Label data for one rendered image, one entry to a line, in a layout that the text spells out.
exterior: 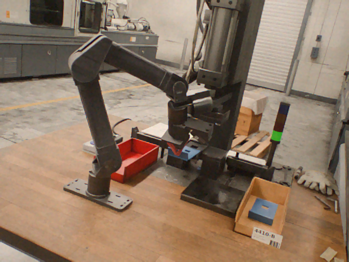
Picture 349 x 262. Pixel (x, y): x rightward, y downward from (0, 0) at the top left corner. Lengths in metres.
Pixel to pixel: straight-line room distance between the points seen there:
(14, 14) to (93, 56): 5.49
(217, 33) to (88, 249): 0.75
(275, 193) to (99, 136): 0.60
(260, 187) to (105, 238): 0.55
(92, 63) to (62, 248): 0.42
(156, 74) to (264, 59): 9.62
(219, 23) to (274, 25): 9.30
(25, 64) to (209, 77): 5.54
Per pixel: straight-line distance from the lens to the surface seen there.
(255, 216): 1.03
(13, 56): 6.34
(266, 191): 1.17
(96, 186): 0.97
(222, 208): 1.02
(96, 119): 0.89
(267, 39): 10.45
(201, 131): 0.95
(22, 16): 6.40
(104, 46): 0.83
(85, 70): 0.84
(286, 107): 1.30
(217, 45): 1.15
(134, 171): 1.13
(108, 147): 0.92
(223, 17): 1.15
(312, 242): 1.05
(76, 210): 0.94
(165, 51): 11.61
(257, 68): 10.51
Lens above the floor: 1.41
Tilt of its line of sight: 18 degrees down
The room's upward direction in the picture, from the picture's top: 10 degrees clockwise
